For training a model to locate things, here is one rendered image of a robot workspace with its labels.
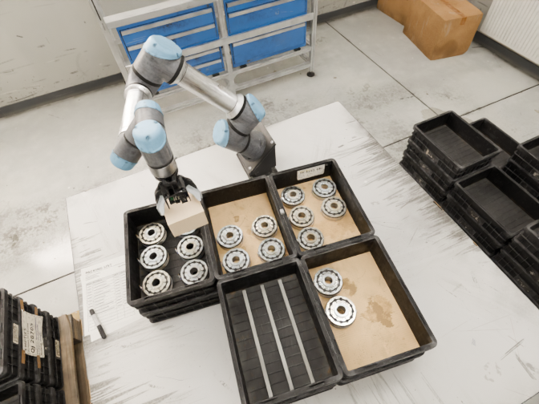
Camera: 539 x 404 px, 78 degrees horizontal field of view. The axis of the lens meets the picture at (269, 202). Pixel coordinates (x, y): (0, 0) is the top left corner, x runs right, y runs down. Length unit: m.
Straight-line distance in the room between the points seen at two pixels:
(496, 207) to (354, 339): 1.35
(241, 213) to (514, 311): 1.11
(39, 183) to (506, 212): 3.29
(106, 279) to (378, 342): 1.10
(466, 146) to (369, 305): 1.40
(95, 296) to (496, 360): 1.52
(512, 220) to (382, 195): 0.85
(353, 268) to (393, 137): 1.88
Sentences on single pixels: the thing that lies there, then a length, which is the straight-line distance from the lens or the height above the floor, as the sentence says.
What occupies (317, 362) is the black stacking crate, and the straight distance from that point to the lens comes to 1.19.
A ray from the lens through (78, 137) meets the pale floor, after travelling 3.49.
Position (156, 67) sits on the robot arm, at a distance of 1.30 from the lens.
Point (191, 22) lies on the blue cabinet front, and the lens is 2.90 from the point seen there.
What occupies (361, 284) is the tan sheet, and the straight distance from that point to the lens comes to 1.29.
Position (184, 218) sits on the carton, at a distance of 1.10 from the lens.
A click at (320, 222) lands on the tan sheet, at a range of 1.39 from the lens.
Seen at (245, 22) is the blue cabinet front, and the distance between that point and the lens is 3.05.
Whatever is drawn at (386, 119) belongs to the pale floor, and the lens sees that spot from 3.18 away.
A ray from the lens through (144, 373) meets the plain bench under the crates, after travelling 1.41.
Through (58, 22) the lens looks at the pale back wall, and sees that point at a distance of 3.72.
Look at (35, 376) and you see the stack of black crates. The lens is 1.99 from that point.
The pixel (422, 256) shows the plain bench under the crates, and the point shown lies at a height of 0.70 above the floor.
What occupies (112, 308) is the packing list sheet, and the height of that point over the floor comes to 0.70.
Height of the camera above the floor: 2.00
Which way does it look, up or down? 54 degrees down
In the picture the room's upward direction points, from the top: 5 degrees counter-clockwise
